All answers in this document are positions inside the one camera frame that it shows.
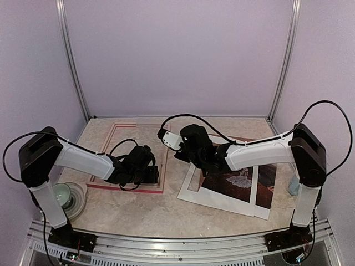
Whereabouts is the dark landscape photo print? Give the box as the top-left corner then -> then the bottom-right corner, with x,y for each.
200,165 -> 277,209

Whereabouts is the clear acrylic glass sheet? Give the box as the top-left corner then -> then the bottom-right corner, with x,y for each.
102,126 -> 170,192

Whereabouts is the pink wooden picture frame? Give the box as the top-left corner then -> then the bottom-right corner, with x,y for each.
86,122 -> 172,194

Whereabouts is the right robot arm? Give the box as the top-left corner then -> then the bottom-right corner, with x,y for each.
174,124 -> 327,249

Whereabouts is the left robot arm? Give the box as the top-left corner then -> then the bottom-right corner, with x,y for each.
18,126 -> 159,250

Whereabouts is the white photo mat board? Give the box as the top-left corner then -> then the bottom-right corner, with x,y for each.
177,164 -> 270,220

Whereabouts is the brown cardboard backing board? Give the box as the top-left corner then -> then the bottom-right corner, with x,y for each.
209,134 -> 263,147

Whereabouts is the green ceramic bowl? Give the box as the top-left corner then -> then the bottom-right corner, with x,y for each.
53,183 -> 72,208

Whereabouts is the light blue ceramic mug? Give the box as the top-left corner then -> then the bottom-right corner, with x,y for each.
288,170 -> 300,196

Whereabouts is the aluminium front rail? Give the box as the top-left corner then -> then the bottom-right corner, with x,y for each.
27,218 -> 336,266

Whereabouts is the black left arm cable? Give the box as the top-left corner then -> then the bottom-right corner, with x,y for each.
2,131 -> 139,192

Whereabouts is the right aluminium corner post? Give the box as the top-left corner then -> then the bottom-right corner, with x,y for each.
268,0 -> 301,124

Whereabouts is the aluminium corner post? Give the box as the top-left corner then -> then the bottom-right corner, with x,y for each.
268,0 -> 301,124
55,0 -> 90,122

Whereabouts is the left aluminium corner post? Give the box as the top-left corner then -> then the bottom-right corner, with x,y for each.
55,0 -> 90,122

